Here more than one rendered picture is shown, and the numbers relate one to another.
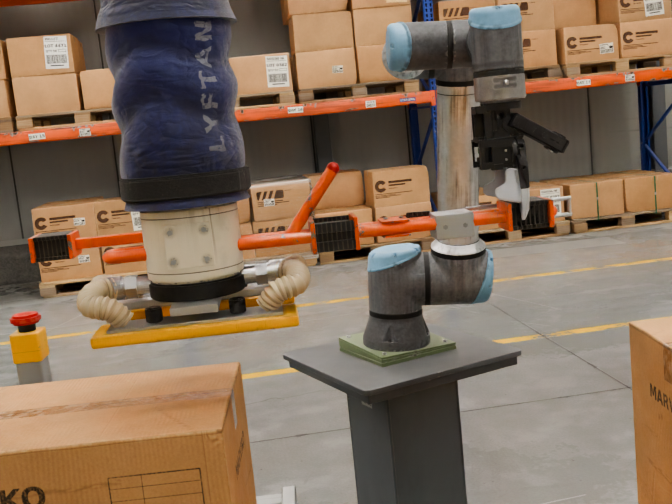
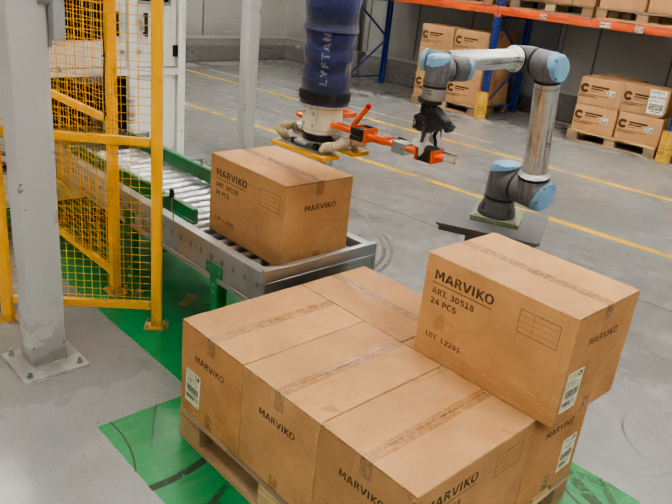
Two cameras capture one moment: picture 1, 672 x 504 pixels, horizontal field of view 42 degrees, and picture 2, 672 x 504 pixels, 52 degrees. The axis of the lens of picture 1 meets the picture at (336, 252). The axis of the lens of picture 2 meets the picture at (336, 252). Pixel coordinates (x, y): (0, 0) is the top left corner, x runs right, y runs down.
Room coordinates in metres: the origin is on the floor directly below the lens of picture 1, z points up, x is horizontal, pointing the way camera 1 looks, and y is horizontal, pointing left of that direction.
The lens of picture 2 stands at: (-0.44, -2.02, 1.83)
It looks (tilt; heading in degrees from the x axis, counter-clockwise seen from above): 22 degrees down; 47
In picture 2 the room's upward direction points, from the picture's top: 6 degrees clockwise
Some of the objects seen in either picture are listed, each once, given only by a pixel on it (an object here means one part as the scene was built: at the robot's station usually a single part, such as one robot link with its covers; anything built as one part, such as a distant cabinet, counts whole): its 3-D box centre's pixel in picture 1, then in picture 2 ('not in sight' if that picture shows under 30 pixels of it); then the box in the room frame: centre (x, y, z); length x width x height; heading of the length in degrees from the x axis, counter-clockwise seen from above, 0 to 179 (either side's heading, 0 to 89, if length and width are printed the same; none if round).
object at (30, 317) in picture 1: (26, 322); not in sight; (2.03, 0.74, 1.02); 0.07 x 0.07 x 0.04
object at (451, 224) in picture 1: (451, 224); (402, 147); (1.58, -0.21, 1.21); 0.07 x 0.07 x 0.04; 4
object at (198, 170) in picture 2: not in sight; (195, 165); (1.76, 1.68, 0.60); 1.60 x 0.10 x 0.09; 92
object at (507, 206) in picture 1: (525, 213); (428, 154); (1.58, -0.35, 1.21); 0.08 x 0.07 x 0.05; 94
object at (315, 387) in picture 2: not in sight; (377, 394); (1.26, -0.54, 0.34); 1.20 x 1.00 x 0.40; 92
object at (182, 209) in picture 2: not in sight; (115, 175); (1.23, 1.66, 0.60); 1.60 x 0.10 x 0.09; 92
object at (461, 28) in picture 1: (481, 43); (456, 68); (1.71, -0.32, 1.53); 0.12 x 0.12 x 0.09; 87
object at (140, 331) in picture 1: (196, 317); (304, 145); (1.45, 0.24, 1.11); 0.34 x 0.10 x 0.05; 94
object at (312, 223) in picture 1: (333, 233); (363, 133); (1.56, 0.00, 1.22); 0.10 x 0.08 x 0.06; 4
